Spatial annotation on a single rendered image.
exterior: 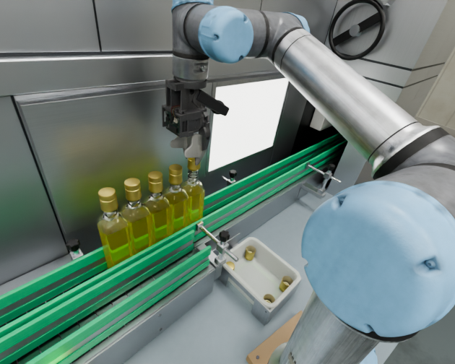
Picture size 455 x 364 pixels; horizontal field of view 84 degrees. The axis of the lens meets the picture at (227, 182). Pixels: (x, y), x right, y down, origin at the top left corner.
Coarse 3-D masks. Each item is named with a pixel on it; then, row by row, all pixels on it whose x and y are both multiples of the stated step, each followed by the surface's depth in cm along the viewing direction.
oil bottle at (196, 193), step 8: (184, 184) 71; (200, 184) 72; (192, 192) 70; (200, 192) 72; (192, 200) 71; (200, 200) 74; (192, 208) 73; (200, 208) 76; (192, 216) 75; (200, 216) 78
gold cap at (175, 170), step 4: (176, 164) 66; (172, 168) 64; (176, 168) 64; (180, 168) 64; (172, 172) 63; (176, 172) 63; (180, 172) 64; (172, 176) 64; (176, 176) 64; (180, 176) 65; (172, 180) 65; (176, 180) 65; (180, 180) 65; (172, 184) 65; (176, 184) 65
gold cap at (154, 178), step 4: (152, 172) 61; (156, 172) 62; (160, 172) 62; (148, 176) 60; (152, 176) 60; (156, 176) 60; (160, 176) 60; (148, 180) 61; (152, 180) 60; (156, 180) 60; (160, 180) 61; (152, 184) 60; (156, 184) 60; (160, 184) 61; (152, 188) 61; (156, 188) 61; (160, 188) 62; (152, 192) 62; (156, 192) 62
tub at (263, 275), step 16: (256, 240) 90; (240, 256) 91; (256, 256) 92; (272, 256) 87; (240, 272) 87; (256, 272) 88; (272, 272) 89; (288, 272) 84; (256, 288) 83; (272, 288) 84; (288, 288) 76; (272, 304) 72
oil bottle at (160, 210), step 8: (144, 200) 65; (152, 200) 64; (160, 200) 64; (168, 200) 66; (152, 208) 63; (160, 208) 64; (168, 208) 66; (152, 216) 64; (160, 216) 65; (168, 216) 67; (152, 224) 65; (160, 224) 67; (168, 224) 69; (152, 232) 67; (160, 232) 68; (168, 232) 71; (152, 240) 70
